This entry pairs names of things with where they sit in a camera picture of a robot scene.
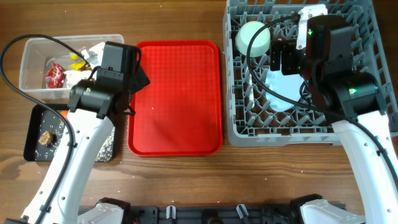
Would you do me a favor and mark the orange carrot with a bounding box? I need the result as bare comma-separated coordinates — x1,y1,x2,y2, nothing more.
60,110,69,119

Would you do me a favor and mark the grey dishwasher rack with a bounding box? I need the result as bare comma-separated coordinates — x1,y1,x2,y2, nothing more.
223,0,397,147

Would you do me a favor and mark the mint green bowl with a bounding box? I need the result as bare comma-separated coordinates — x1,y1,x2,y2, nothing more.
235,21,271,57

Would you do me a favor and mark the gold foil wrapper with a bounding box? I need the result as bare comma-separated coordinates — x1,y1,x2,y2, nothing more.
69,53,91,71

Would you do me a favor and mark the red plastic tray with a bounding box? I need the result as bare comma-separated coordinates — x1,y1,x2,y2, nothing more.
127,40,223,157

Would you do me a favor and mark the spilled white rice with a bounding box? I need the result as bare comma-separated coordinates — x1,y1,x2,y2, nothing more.
29,110,115,162

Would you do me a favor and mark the red snack wrapper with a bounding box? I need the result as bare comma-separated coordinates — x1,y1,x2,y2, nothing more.
45,63,64,88

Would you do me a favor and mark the black food waste tray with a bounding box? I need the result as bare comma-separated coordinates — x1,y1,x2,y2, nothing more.
23,103,118,164

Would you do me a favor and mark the brown food lump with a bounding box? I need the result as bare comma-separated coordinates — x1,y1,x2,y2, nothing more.
38,131,56,146

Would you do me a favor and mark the clear plastic bin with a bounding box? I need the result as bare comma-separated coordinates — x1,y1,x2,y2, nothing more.
19,34,124,101

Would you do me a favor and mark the light blue plate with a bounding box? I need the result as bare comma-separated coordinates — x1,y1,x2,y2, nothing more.
266,70,303,112

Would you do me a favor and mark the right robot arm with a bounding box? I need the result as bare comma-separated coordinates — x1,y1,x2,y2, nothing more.
271,14,397,223

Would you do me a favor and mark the white plastic spoon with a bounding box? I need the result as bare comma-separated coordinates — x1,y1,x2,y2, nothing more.
246,68,254,108

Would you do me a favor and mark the white tissue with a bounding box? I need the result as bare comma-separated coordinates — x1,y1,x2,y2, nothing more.
63,70,91,88

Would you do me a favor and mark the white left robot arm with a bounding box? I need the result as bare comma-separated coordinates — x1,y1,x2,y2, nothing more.
20,67,149,223

